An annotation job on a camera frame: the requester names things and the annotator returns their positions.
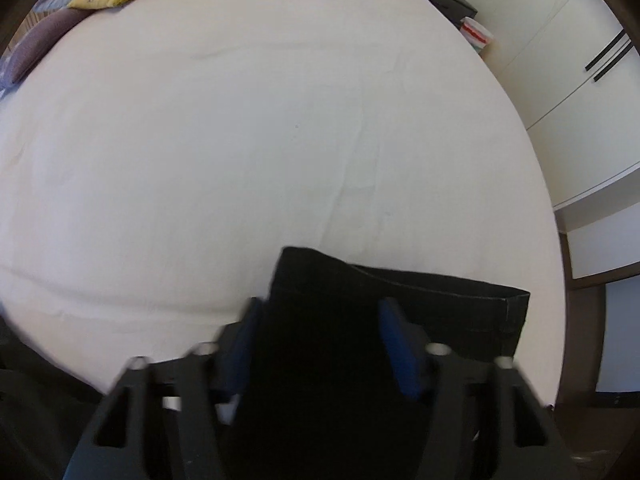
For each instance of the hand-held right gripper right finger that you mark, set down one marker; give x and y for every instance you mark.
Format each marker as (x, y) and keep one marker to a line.
(400, 352)

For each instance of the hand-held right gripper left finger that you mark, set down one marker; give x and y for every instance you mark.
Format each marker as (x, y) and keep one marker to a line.
(244, 342)

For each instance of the black pants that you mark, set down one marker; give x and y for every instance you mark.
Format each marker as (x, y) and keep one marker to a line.
(325, 360)

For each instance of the bed with white sheet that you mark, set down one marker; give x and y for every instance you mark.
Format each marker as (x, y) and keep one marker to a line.
(250, 160)

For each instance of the white wardrobe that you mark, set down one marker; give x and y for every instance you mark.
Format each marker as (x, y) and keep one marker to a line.
(565, 85)

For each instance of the white striped bucket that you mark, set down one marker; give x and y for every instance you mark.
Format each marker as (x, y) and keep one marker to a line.
(475, 34)

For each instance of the purple cushion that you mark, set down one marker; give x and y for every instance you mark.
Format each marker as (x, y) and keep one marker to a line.
(42, 40)

